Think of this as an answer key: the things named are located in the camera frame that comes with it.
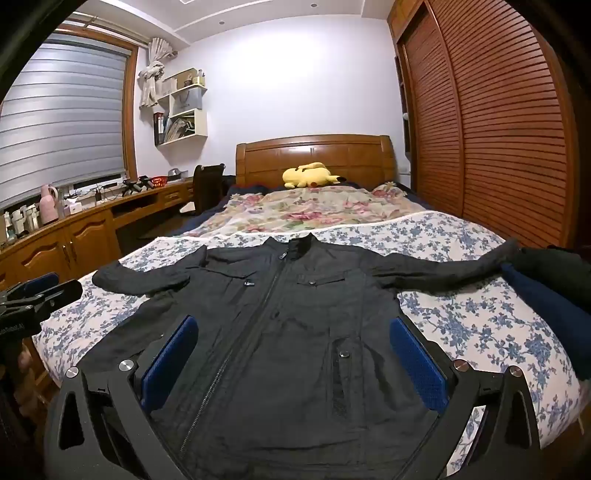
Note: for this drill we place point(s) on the grey window blind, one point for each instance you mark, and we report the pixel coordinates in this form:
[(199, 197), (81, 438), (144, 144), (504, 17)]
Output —
[(60, 115)]

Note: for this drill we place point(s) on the folded dark blue clothes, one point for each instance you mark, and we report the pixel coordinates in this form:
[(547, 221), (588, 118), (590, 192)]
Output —
[(540, 314)]

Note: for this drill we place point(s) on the wooden headboard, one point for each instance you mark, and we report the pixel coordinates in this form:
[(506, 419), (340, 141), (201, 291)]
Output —
[(323, 154)]

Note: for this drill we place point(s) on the red basket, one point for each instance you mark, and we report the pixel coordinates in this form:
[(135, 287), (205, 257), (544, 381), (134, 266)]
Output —
[(159, 182)]

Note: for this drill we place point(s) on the group of white bottles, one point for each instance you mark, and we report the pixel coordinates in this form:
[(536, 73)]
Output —
[(23, 219)]

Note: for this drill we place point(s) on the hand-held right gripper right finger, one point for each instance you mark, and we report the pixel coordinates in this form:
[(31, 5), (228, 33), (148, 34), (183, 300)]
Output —
[(418, 364)]

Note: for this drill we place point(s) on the pink floral blanket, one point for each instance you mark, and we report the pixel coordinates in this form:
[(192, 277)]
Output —
[(300, 212)]

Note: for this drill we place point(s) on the black jacket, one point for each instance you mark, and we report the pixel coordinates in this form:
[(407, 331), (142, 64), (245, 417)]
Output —
[(277, 346)]

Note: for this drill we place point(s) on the wooden desk with cabinets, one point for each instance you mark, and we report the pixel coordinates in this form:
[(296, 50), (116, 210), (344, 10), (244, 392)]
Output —
[(69, 240)]

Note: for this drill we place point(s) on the black device on desk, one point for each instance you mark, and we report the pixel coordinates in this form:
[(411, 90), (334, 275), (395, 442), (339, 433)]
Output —
[(134, 184)]

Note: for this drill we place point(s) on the white wall shelf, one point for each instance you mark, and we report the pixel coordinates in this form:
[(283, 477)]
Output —
[(184, 110)]

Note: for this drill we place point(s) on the dark chair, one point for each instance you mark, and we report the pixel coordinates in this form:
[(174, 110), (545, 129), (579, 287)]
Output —
[(205, 184)]

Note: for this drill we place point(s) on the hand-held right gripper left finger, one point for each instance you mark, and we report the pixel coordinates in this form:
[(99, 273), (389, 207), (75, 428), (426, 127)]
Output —
[(170, 364)]

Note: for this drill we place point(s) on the yellow plush toy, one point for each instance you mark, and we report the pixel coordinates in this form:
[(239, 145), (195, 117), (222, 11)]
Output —
[(309, 175)]

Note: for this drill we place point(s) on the cream hanging curtain cloth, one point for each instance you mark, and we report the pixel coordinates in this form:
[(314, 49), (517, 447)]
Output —
[(150, 78)]

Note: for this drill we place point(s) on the blue floral bed sheet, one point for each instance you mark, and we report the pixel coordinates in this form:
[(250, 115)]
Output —
[(485, 323)]

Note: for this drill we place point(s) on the wooden louvred wardrobe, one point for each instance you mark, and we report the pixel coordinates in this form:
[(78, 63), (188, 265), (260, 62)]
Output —
[(498, 115)]

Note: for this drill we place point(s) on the pink kettle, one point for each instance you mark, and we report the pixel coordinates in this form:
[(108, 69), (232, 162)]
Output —
[(48, 207)]

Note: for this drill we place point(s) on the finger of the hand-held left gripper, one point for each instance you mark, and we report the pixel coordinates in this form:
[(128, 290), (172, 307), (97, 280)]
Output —
[(62, 291), (44, 280)]

